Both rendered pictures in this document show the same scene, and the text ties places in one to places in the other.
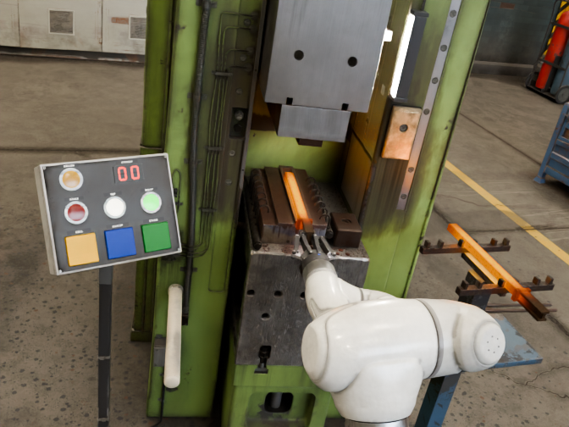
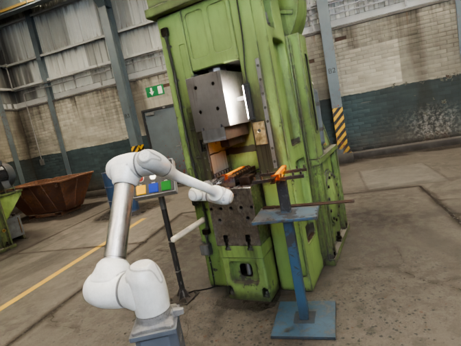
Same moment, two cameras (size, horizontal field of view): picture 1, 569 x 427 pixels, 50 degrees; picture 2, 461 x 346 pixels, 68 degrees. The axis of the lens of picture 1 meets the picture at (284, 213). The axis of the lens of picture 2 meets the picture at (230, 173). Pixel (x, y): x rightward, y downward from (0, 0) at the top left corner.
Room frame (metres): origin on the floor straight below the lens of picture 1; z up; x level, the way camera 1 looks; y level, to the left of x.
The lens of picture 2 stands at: (-0.24, -1.74, 1.39)
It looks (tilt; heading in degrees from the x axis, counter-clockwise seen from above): 8 degrees down; 40
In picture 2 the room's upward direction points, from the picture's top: 11 degrees counter-clockwise
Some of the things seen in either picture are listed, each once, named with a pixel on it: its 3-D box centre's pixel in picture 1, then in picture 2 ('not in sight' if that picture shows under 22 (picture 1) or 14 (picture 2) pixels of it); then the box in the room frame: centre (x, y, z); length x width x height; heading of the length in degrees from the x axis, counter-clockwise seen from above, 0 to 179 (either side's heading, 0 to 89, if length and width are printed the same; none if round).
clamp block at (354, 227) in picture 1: (344, 230); (247, 179); (1.75, -0.20, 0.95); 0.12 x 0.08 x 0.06; 12
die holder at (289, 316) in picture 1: (288, 266); (247, 206); (1.88, -0.05, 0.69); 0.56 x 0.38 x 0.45; 12
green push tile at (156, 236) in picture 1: (156, 236); (166, 185); (1.42, 0.34, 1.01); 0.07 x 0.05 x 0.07; 127
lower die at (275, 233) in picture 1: (284, 202); (234, 176); (1.86, 0.00, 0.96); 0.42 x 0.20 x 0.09; 12
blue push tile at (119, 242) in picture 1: (119, 242); (154, 187); (1.35, 0.42, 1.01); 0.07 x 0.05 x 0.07; 127
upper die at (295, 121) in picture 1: (302, 100); (226, 132); (1.86, 0.00, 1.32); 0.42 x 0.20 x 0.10; 12
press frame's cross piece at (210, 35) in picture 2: not in sight; (221, 37); (2.02, -0.01, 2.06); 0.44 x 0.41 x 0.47; 12
